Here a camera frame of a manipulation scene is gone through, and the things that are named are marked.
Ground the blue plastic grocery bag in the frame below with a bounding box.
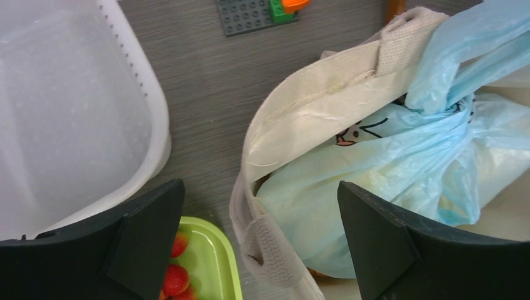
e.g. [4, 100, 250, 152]
[242, 1, 529, 279]

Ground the canvas tote bag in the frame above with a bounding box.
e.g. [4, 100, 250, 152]
[230, 1, 529, 299]

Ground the red lychee bunch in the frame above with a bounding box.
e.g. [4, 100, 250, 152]
[158, 231, 198, 300]

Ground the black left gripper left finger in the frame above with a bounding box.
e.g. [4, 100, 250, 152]
[1, 179, 186, 299]

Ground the green plastic tray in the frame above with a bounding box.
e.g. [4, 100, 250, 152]
[171, 216, 243, 300]

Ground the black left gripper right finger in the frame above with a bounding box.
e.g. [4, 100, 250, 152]
[337, 181, 529, 299]

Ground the orange toy piece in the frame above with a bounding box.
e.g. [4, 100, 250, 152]
[281, 0, 311, 14]

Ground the white plastic basket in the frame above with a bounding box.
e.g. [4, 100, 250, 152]
[1, 1, 171, 240]

